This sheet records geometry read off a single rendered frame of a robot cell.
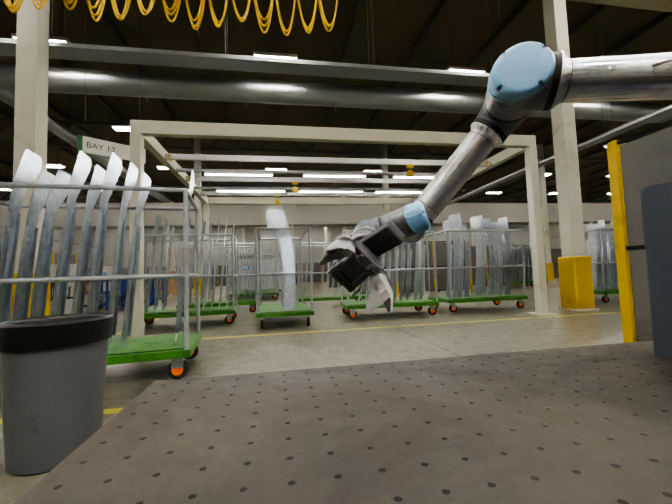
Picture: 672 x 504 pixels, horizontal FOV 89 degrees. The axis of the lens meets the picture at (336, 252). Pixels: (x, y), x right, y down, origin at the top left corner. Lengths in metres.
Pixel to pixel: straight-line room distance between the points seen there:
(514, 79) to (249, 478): 0.83
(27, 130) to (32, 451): 5.87
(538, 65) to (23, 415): 2.43
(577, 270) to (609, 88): 7.59
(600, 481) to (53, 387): 2.17
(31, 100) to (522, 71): 7.38
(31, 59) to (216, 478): 7.76
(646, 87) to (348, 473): 0.87
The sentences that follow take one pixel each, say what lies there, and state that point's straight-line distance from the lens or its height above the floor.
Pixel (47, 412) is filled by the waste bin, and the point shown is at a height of 0.29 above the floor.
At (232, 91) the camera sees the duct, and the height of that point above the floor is 6.69.
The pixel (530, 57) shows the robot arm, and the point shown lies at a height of 1.35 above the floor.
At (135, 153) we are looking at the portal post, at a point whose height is 2.94.
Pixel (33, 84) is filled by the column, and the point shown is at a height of 4.11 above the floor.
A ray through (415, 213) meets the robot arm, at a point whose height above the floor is 1.05.
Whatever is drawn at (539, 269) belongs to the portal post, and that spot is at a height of 0.86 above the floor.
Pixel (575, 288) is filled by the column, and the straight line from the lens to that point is 8.43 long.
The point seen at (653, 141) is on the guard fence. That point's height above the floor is 1.87.
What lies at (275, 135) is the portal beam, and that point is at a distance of 6.29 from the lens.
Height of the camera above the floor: 0.92
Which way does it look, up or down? 4 degrees up
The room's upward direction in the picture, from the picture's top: 2 degrees counter-clockwise
